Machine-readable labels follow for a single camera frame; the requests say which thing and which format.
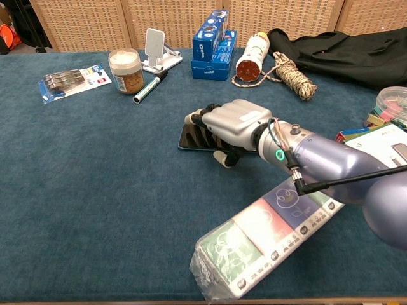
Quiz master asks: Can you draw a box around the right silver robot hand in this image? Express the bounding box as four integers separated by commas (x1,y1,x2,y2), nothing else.
184,99,273,168

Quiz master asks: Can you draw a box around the black smartphone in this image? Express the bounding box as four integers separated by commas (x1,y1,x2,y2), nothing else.
177,122,259,154

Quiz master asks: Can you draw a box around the green white marker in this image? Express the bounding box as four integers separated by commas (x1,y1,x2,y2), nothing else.
132,69,169,104

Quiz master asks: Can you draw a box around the white folding phone stand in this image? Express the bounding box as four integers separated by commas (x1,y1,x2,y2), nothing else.
141,27,184,76

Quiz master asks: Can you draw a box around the large blue carton box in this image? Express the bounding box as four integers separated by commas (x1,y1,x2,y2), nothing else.
191,46,238,81

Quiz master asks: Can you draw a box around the white cylindrical bottle brown cap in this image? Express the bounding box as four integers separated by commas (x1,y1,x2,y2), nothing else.
236,31,270,83

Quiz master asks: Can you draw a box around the flat blue cookie box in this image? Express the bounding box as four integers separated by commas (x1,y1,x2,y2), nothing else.
212,30,238,64

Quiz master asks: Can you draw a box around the blue Oreo cookie box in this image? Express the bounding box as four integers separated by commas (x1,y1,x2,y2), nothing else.
192,10,230,62

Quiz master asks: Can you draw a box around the pack of pocket tissues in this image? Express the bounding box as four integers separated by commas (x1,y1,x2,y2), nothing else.
189,177,346,301

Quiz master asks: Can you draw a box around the blue green card box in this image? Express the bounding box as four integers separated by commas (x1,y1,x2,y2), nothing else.
334,123,387,146

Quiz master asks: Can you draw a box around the woven rattan screen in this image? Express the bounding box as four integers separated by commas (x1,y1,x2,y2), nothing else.
29,0,407,53

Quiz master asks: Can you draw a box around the clear plastic jar with lid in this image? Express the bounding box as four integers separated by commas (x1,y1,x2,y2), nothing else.
108,48,145,95

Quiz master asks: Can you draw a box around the black cloth bag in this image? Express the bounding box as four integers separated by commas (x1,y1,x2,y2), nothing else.
266,27,407,92

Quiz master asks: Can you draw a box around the white product box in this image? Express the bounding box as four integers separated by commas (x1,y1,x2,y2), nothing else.
345,123,407,169

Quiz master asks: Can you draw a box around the blue table cloth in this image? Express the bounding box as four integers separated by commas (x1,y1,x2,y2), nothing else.
0,47,407,302

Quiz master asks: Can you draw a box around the clear tub of binder clips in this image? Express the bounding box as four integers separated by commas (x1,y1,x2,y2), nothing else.
364,86,407,130

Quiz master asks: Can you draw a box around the blister pack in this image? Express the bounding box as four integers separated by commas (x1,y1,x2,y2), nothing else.
38,64,113,104

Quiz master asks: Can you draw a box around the orange object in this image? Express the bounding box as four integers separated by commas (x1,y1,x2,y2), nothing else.
0,24,22,51

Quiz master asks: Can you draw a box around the twine rope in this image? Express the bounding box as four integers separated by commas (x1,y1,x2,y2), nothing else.
231,51,318,102

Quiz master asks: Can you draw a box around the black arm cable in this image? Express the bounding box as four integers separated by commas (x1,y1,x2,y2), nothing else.
268,118,407,196

